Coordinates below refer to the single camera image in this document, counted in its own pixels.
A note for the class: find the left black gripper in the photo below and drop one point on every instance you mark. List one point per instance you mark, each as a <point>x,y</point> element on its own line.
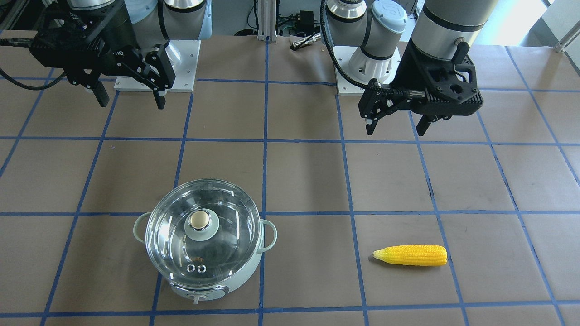
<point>407,71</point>

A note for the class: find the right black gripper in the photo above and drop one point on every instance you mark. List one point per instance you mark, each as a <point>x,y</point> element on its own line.
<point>105,28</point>

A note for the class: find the yellow corn cob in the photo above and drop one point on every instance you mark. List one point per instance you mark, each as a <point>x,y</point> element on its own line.
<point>413,255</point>

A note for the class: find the glass pot lid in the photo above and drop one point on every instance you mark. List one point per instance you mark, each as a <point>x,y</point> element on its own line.
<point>203,232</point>

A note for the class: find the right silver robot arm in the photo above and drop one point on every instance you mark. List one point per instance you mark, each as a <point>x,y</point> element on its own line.
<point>161,21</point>

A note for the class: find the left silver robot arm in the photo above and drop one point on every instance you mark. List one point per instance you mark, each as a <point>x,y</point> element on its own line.
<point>377,28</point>

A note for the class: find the pale green cooking pot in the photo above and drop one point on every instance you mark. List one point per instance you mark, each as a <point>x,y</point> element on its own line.
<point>253,267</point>

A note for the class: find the black power adapter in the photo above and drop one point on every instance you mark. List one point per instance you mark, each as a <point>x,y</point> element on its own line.
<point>305,22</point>

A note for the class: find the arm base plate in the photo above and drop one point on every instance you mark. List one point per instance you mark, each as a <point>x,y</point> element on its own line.
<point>362,68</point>
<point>183,55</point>

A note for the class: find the aluminium frame post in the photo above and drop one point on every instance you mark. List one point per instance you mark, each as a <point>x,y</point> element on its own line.
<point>267,20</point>

